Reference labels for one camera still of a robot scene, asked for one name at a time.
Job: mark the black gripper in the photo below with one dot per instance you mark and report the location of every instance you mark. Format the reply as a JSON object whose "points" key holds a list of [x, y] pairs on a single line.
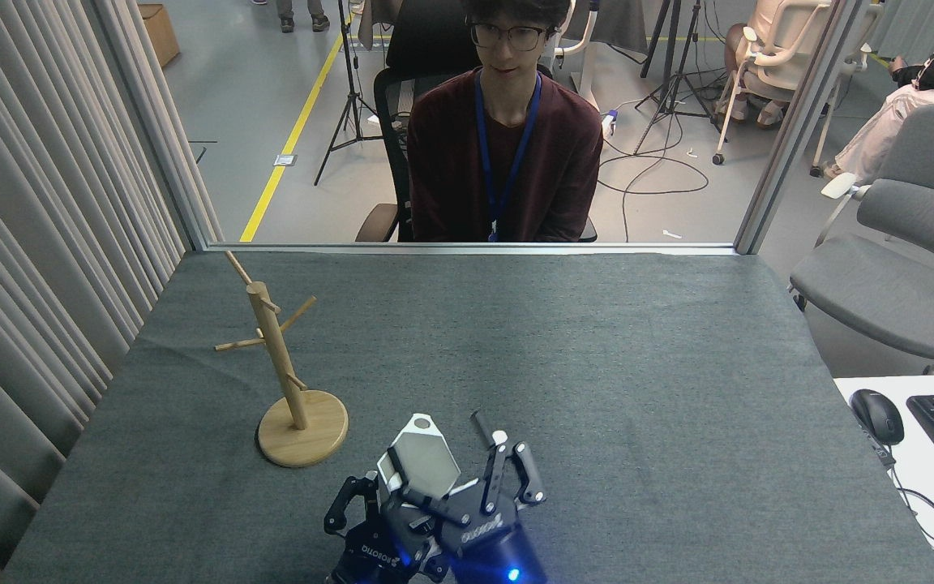
{"points": [[491, 547], [378, 551]]}

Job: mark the white hexagonal cup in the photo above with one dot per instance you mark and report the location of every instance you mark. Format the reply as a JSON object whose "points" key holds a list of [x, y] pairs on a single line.
{"points": [[426, 458]]}

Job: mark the wooden cup rack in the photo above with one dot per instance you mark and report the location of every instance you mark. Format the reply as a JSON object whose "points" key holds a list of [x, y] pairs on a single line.
{"points": [[302, 430]]}

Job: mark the grey felt table cloth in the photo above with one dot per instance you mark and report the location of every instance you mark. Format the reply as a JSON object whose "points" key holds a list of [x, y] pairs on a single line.
{"points": [[597, 365]]}

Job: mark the seated person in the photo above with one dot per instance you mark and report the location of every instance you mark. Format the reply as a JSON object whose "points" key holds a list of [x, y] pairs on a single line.
{"points": [[507, 162]]}

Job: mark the floor outlet plate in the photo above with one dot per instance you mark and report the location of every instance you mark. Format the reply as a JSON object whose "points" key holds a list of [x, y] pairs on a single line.
{"points": [[285, 160]]}

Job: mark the black office chair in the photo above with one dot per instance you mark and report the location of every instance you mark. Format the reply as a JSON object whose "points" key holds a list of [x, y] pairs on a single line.
{"points": [[394, 105]]}

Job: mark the white power strip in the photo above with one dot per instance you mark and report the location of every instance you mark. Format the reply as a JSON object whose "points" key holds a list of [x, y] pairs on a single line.
{"points": [[609, 123]]}

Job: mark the black slim tripod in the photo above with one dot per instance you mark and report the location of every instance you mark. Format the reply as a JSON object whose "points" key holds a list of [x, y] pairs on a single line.
{"points": [[349, 97]]}

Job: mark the black slim device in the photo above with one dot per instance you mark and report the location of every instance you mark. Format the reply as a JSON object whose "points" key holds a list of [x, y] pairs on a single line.
{"points": [[879, 448]]}

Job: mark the black computer mouse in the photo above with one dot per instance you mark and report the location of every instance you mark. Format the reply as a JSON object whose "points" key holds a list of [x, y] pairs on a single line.
{"points": [[878, 415]]}

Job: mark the grey pleated curtain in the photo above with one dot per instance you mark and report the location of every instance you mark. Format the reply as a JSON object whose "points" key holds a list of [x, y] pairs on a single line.
{"points": [[37, 203]]}

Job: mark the white desk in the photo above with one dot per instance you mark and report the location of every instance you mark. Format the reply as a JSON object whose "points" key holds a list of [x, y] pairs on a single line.
{"points": [[921, 487]]}

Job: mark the black-rimmed glasses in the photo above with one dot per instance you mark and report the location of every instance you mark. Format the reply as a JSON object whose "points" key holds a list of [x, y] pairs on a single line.
{"points": [[507, 36]]}

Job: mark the grey padded chair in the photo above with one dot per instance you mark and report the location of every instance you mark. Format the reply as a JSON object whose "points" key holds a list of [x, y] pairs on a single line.
{"points": [[897, 284]]}

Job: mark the standing person's feet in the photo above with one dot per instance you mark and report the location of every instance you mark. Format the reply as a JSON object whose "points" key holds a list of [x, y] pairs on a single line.
{"points": [[303, 18]]}

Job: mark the person on white chair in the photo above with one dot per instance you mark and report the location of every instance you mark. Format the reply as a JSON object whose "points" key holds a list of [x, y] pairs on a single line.
{"points": [[747, 81]]}

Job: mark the cardboard box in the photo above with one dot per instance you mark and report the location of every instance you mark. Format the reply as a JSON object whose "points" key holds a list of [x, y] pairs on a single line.
{"points": [[160, 32]]}

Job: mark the white office chair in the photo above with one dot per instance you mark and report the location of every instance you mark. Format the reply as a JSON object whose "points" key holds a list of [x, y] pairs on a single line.
{"points": [[783, 49]]}

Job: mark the person in black top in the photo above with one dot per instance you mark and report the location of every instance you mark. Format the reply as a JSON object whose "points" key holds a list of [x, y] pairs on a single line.
{"points": [[921, 89]]}

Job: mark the silver frame post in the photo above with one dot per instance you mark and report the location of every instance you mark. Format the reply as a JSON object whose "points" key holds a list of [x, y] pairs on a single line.
{"points": [[799, 122], [159, 122]]}

